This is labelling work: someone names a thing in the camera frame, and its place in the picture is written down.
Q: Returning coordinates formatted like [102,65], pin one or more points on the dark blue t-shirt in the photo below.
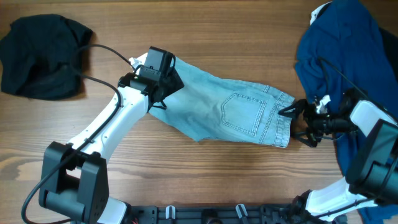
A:
[343,48]

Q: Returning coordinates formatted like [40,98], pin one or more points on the light blue denim shorts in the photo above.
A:
[208,107]

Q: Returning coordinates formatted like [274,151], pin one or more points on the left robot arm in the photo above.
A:
[74,180]

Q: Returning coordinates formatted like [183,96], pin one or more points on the black crumpled garment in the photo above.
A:
[39,57]

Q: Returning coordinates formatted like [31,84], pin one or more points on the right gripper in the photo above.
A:
[310,110]

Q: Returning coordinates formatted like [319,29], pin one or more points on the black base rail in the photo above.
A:
[238,214]

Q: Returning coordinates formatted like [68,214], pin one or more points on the black garment at right edge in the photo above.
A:
[390,43]

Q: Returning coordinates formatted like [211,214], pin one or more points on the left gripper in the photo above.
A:
[172,82]

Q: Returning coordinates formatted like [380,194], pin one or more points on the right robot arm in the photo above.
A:
[371,178]

